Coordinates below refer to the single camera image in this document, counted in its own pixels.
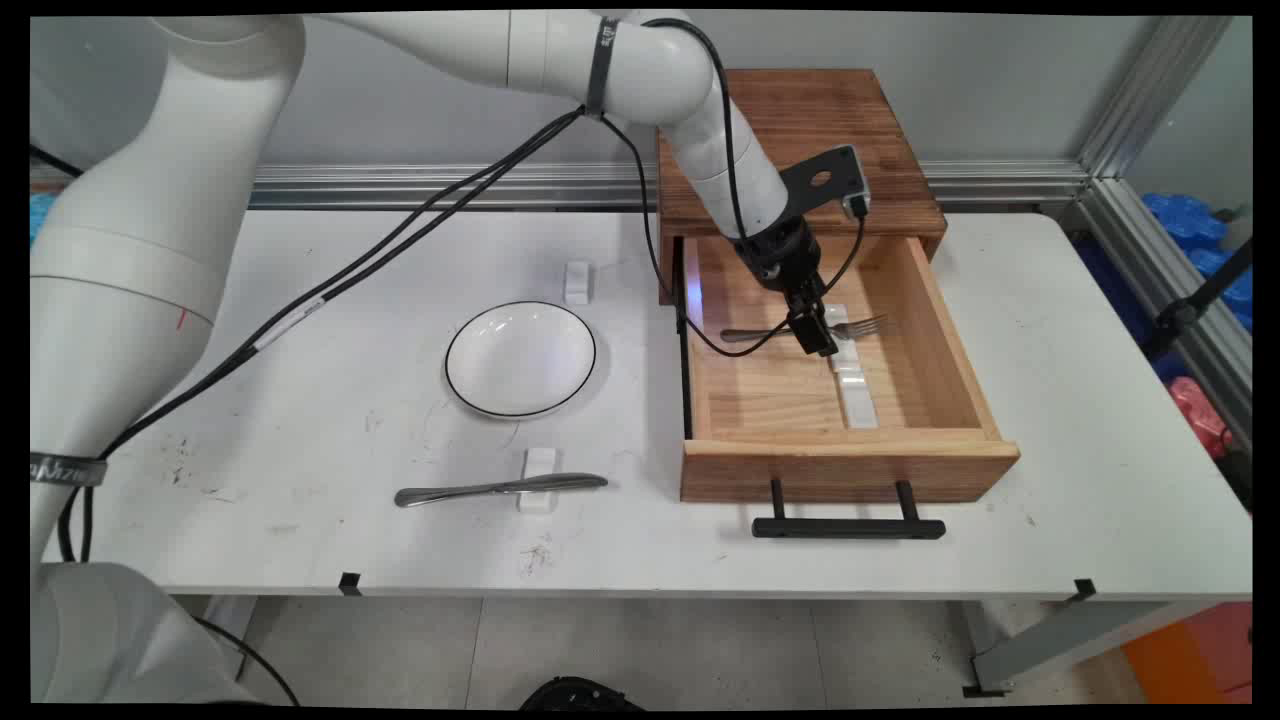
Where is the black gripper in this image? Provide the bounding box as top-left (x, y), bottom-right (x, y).
top-left (738, 213), bottom-right (840, 358)

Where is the silver metal table knife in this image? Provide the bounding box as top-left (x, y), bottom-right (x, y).
top-left (394, 472), bottom-right (609, 509)

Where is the silver metal fork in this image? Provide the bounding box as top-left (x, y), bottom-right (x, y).
top-left (720, 313), bottom-right (891, 344)

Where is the light wooden drawer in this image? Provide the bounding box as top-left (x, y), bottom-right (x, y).
top-left (680, 235), bottom-right (1021, 504)

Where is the dark wooden drawer cabinet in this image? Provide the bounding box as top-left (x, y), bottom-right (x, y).
top-left (655, 68), bottom-right (948, 306)

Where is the white plate with black rim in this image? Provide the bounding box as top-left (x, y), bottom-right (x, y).
top-left (444, 300), bottom-right (599, 419)

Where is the blue bubble wrap pile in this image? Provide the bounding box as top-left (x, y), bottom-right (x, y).
top-left (1075, 192), bottom-right (1253, 381)

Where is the red plastic bag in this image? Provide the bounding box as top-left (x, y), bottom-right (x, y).
top-left (1168, 376), bottom-right (1237, 461)

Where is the grey metal table leg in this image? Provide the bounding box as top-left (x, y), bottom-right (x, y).
top-left (962, 600), bottom-right (1231, 698)

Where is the black round floor object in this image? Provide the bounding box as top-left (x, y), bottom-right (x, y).
top-left (520, 676), bottom-right (646, 711)

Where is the orange box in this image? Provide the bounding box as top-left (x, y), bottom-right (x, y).
top-left (1122, 602), bottom-right (1253, 704)

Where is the white table leg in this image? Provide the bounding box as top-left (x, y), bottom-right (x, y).
top-left (205, 597), bottom-right (259, 681)

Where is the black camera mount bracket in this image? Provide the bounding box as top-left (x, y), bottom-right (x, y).
top-left (780, 145), bottom-right (871, 216)

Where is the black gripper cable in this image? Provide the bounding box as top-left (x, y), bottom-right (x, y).
top-left (55, 18), bottom-right (746, 563)

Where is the black drawer handle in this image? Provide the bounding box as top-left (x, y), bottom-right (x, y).
top-left (752, 478), bottom-right (947, 541)

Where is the dark velcro strap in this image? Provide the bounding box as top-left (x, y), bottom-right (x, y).
top-left (585, 17), bottom-right (621, 119)

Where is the slanted aluminium frame rail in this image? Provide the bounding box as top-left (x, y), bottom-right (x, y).
top-left (1045, 178), bottom-right (1253, 451)

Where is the long aluminium wall rail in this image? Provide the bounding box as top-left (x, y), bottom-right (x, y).
top-left (30, 160), bottom-right (1091, 213)

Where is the upright aluminium frame post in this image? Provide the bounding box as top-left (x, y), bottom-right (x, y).
top-left (1075, 15), bottom-right (1236, 181)

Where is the black camera cable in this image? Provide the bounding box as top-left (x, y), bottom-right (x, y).
top-left (55, 108), bottom-right (869, 563)

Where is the black base power cable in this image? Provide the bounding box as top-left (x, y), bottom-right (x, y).
top-left (195, 615), bottom-right (301, 706)

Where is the grey printed velcro strap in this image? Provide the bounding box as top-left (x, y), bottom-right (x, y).
top-left (30, 452), bottom-right (109, 489)

